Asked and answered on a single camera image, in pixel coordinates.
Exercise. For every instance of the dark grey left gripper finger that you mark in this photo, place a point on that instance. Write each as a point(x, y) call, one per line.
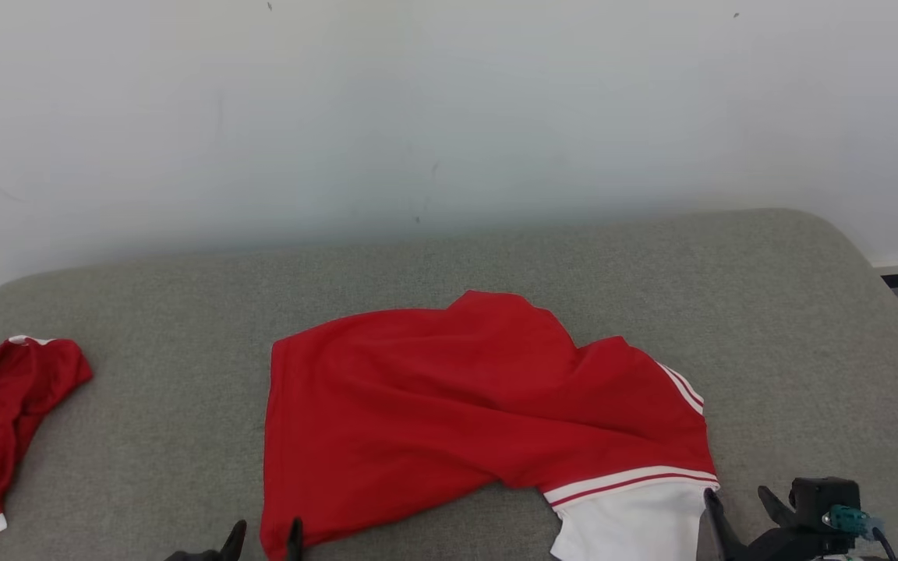
point(295, 541)
point(235, 541)

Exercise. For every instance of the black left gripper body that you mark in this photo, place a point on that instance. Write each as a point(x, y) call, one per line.
point(192, 556)

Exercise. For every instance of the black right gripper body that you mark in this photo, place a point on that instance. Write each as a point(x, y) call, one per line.
point(792, 547)

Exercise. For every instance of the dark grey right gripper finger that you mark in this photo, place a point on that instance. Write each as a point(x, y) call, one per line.
point(776, 506)
point(722, 534)

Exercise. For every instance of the red shorts with white stripes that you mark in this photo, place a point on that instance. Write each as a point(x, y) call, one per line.
point(433, 405)

